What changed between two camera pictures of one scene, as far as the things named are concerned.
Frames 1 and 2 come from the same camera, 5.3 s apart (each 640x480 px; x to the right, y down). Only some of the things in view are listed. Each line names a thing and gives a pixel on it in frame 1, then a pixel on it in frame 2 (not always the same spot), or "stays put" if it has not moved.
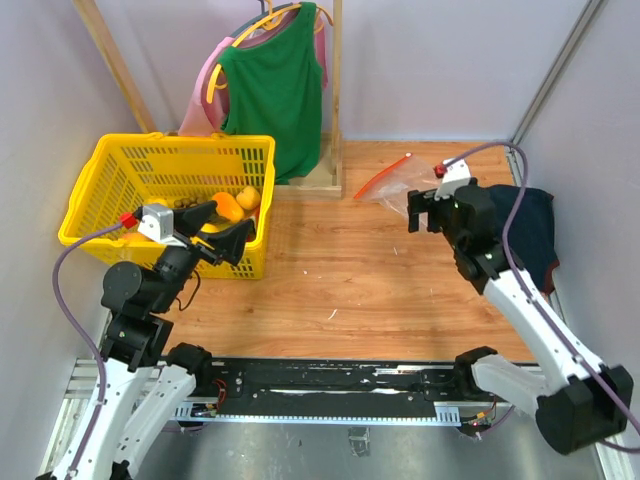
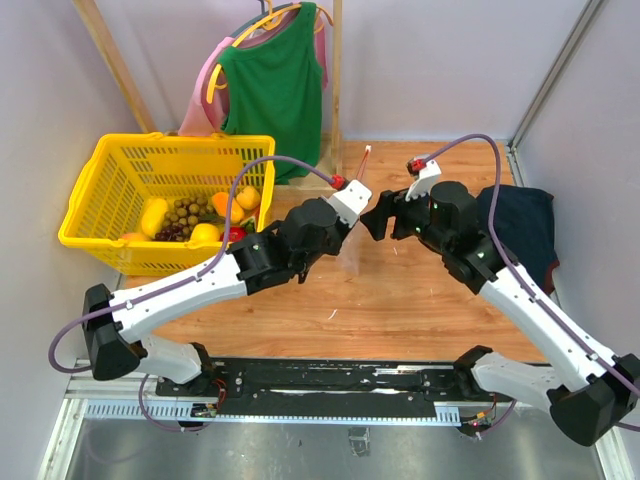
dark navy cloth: [532, 229] stays put
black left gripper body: [179, 263] → [335, 241]
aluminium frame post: [550, 85] stays put
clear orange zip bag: [392, 184] → [356, 258]
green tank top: [274, 89] stays put
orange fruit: [228, 207] stays put
